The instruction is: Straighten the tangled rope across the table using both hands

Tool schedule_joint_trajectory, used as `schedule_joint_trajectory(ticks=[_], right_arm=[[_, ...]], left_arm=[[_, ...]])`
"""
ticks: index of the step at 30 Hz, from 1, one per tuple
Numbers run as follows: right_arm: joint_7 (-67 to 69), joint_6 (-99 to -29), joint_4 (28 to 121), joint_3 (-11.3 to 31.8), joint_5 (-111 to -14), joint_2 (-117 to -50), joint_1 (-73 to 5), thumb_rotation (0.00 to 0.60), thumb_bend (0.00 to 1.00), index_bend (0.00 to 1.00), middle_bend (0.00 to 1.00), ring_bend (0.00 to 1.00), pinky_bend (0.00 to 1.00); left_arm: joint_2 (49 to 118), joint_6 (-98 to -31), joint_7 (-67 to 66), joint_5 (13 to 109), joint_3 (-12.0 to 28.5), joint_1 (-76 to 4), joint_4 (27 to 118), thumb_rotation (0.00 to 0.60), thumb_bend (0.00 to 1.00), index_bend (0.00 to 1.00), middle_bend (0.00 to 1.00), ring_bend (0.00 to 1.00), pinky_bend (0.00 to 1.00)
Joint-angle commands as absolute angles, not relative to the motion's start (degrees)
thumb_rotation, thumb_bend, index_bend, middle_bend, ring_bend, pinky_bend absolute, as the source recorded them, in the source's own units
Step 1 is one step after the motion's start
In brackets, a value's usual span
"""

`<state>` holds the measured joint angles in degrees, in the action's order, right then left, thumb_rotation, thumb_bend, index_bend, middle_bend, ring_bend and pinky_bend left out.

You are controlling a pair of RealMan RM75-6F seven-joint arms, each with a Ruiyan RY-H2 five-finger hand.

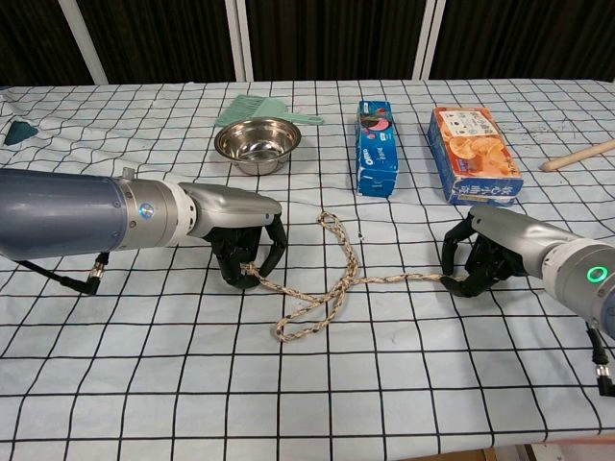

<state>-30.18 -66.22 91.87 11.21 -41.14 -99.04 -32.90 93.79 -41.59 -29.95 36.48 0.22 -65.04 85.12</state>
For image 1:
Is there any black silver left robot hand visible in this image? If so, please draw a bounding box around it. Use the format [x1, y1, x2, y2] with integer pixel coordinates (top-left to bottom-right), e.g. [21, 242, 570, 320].
[177, 182, 289, 289]

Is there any orange and blue cracker box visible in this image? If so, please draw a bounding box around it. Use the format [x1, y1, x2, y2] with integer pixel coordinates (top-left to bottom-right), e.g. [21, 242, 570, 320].
[427, 105, 525, 207]

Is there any blue Oreo cookie box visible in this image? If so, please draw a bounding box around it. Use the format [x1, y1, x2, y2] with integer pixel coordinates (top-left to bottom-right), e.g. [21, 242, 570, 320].
[355, 99, 401, 199]

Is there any wooden stick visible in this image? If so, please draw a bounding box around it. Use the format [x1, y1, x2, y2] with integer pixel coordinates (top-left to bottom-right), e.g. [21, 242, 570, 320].
[538, 138, 615, 173]

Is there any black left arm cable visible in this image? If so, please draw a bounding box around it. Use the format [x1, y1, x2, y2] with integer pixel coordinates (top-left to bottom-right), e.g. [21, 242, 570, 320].
[16, 254, 110, 295]

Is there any stainless steel bowl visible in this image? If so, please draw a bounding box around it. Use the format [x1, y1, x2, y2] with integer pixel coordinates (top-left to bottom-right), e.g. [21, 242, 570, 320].
[213, 116, 303, 176]

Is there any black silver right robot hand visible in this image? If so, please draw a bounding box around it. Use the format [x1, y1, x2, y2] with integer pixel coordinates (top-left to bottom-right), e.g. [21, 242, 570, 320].
[440, 205, 578, 298]

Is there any white frame post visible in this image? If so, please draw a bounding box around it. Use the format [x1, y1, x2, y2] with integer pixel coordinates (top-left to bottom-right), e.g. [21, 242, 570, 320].
[411, 0, 447, 81]
[224, 0, 255, 82]
[56, 0, 108, 85]

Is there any white black-grid tablecloth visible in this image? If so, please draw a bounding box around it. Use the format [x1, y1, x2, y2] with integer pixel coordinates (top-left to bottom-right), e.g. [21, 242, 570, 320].
[0, 78, 615, 461]

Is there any beige braided rope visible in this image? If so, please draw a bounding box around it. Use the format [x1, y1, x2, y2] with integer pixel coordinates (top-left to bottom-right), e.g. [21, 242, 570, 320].
[242, 209, 467, 343]

